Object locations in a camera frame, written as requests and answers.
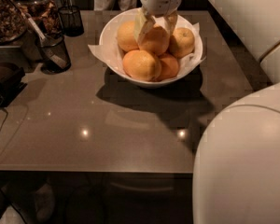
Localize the orange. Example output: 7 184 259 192
117 21 138 52
157 53 180 81
139 24 170 56
169 27 195 59
122 49 161 81

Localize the black mesh cup front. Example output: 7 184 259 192
35 35 71 74

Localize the dark tray device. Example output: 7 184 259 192
0 63 25 107

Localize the glass jar of snacks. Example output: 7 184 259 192
14 0 62 35

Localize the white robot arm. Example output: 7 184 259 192
192 0 280 224

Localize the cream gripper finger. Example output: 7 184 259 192
133 7 155 44
163 11 178 35

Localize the white shoe under table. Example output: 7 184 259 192
34 184 55 223

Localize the white paper liner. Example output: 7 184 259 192
88 21 207 79

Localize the black mesh cup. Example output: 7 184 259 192
35 35 71 74
58 6 84 36

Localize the glass jar of nuts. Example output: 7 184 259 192
0 0 26 45

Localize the metal scoop with handle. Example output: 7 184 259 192
0 0 68 70

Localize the black mesh cup back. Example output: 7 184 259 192
58 6 84 36

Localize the white ceramic bowl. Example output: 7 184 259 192
95 8 204 89

